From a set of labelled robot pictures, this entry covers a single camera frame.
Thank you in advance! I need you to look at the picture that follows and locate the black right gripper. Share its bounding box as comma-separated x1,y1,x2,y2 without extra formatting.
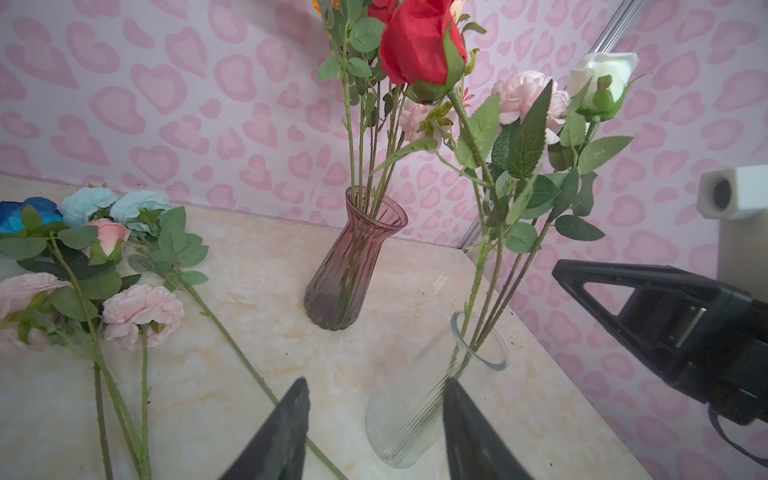
552,260,767,425

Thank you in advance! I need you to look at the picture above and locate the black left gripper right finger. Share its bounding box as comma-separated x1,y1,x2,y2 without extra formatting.
443,377,532,480

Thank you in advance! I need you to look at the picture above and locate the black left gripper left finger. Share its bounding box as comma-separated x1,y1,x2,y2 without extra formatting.
220,377,310,480

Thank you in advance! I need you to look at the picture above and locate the clear frosted glass vase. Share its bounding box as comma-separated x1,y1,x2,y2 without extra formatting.
366,311,509,469

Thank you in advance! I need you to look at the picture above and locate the pink ribbed glass vase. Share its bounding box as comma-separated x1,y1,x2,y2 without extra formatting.
304,187,408,331

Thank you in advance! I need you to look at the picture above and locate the white artificial rose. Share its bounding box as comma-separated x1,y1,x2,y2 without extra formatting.
473,51,646,349

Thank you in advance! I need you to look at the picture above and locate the light blue carnation spray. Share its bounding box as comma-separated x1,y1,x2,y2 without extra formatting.
58,185,349,480

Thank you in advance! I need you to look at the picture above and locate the small red artificial rose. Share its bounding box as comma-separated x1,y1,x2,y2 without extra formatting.
367,0,399,24

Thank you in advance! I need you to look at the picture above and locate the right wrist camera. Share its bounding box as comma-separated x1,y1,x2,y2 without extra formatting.
697,165,767,303

